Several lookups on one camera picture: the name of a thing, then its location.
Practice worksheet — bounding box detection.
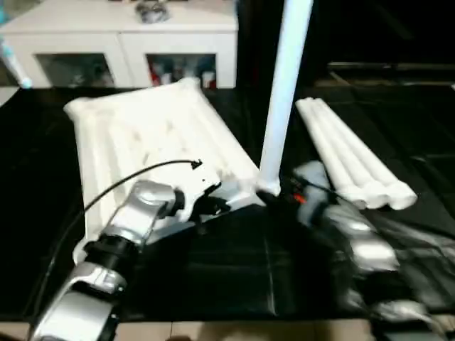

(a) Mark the white plastic table leg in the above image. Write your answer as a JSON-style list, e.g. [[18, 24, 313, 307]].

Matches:
[[255, 0, 315, 196], [295, 99, 370, 208], [313, 98, 419, 210], [304, 98, 395, 210]]

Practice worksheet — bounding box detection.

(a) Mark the white plastic table top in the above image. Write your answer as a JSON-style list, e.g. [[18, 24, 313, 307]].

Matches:
[[63, 77, 269, 265]]

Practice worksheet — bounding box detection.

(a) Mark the black work mat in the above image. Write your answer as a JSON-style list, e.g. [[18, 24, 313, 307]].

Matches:
[[0, 85, 455, 320]]

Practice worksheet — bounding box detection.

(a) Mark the black flat bar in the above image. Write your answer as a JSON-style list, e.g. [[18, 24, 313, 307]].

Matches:
[[327, 63, 455, 75]]

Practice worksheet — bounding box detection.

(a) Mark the black bundle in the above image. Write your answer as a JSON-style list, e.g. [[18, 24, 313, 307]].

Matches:
[[135, 0, 170, 21]]

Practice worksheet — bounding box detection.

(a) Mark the white cabinet with glass doors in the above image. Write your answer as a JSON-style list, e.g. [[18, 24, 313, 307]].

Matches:
[[0, 0, 239, 90]]

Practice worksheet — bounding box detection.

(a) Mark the white board strip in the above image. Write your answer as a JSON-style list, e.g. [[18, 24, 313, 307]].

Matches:
[[0, 85, 22, 107]]

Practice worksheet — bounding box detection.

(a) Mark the teal plastic tube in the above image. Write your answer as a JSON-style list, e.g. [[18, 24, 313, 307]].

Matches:
[[0, 36, 33, 90]]

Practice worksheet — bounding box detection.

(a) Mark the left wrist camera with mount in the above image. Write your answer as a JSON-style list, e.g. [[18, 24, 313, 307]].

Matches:
[[171, 174, 221, 214]]

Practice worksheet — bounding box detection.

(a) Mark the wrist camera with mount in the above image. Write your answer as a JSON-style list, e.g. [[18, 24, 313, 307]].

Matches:
[[171, 174, 221, 214], [291, 160, 331, 196]]

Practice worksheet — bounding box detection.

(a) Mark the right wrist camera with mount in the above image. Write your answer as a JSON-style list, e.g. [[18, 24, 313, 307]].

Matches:
[[291, 160, 331, 196]]

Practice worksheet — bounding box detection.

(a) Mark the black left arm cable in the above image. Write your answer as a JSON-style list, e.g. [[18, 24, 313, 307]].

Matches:
[[28, 160, 203, 328]]

